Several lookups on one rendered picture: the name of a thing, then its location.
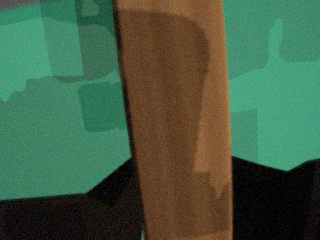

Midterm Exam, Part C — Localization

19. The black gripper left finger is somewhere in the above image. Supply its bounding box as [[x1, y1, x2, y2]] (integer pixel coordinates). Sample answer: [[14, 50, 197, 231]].
[[0, 158, 142, 240]]

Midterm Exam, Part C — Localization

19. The wooden board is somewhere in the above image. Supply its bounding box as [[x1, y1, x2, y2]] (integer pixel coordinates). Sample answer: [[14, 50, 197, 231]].
[[111, 0, 233, 240]]

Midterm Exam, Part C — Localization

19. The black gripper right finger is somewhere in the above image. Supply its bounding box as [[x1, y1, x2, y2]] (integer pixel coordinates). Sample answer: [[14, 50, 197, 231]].
[[231, 156, 320, 240]]

